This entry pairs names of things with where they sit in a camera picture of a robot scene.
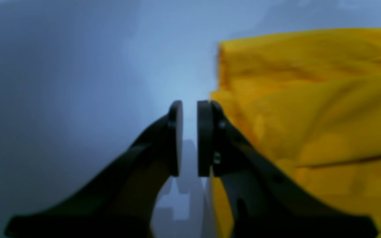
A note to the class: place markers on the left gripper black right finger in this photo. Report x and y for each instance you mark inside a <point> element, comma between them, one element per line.
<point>265,203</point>

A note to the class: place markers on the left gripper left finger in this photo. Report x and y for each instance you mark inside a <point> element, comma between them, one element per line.
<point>120,200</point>

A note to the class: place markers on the orange yellow T-shirt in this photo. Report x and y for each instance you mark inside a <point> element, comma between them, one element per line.
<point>310,102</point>

